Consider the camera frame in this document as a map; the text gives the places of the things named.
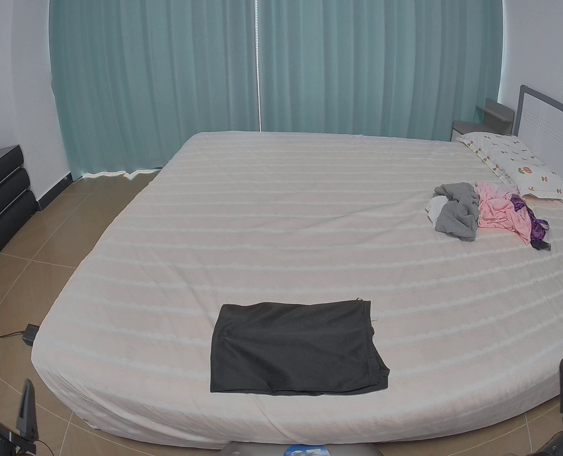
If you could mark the blue-green curtain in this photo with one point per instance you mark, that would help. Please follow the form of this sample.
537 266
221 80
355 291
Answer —
153 64
381 55

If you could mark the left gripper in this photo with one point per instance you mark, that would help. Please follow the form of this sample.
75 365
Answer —
6 428

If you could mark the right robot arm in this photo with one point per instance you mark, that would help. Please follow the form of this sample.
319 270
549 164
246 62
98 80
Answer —
556 444

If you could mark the white garment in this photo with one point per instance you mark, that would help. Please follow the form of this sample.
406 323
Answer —
434 209

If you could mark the black chest of drawers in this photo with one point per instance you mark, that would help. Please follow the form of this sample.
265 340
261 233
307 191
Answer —
1 197

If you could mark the white printed pillow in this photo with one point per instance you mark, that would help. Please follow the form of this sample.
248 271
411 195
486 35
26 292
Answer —
518 162

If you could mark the black lace garment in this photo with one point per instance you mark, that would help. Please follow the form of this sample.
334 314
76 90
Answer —
541 245

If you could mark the purple garment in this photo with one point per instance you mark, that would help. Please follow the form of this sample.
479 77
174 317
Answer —
533 221

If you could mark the bed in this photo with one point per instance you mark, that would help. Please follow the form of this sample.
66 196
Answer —
272 235

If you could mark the grey garment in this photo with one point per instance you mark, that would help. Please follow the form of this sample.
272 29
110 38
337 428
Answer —
457 214

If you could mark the grey bedside table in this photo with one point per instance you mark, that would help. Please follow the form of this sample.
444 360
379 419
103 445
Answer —
490 117

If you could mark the pink garment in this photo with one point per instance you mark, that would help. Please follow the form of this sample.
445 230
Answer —
497 209

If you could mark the black T-shirt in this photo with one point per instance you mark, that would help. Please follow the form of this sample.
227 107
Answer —
295 349

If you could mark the black power adapter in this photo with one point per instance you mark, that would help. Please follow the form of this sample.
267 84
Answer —
30 334

